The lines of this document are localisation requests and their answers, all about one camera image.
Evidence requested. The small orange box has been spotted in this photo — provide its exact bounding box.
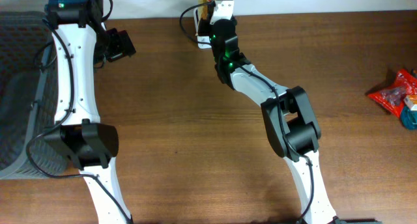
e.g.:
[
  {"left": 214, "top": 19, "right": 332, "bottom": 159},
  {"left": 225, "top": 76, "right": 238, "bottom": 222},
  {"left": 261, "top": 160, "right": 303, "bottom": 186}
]
[{"left": 403, "top": 94, "right": 417, "bottom": 111}]

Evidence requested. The white barcode scanner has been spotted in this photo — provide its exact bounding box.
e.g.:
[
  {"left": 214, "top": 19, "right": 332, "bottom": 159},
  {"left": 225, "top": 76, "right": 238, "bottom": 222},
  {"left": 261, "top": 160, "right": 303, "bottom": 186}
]
[{"left": 193, "top": 8, "right": 211, "bottom": 49}]

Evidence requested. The red skittles candy bag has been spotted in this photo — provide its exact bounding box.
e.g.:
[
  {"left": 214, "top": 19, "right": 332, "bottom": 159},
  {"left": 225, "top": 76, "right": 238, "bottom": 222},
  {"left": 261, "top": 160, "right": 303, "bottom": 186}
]
[{"left": 367, "top": 68, "right": 416, "bottom": 119}]

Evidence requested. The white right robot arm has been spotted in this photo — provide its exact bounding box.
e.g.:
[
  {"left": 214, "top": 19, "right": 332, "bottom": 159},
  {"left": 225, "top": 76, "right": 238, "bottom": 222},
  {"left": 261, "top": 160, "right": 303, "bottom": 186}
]
[{"left": 197, "top": 0, "right": 337, "bottom": 223}]

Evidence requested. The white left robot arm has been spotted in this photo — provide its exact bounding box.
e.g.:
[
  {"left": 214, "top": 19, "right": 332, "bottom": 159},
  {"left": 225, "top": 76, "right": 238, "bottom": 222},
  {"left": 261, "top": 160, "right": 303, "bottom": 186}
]
[{"left": 42, "top": 0, "right": 136, "bottom": 223}]

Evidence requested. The grey plastic mesh basket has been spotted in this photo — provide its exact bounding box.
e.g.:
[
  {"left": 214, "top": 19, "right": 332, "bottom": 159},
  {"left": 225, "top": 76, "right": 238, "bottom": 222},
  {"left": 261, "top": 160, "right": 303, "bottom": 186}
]
[{"left": 1, "top": 12, "right": 67, "bottom": 180}]

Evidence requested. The blue mouthwash bottle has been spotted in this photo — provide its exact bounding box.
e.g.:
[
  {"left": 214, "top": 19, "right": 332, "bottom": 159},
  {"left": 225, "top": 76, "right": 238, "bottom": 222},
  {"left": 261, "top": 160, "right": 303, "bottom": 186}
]
[{"left": 400, "top": 106, "right": 417, "bottom": 130}]

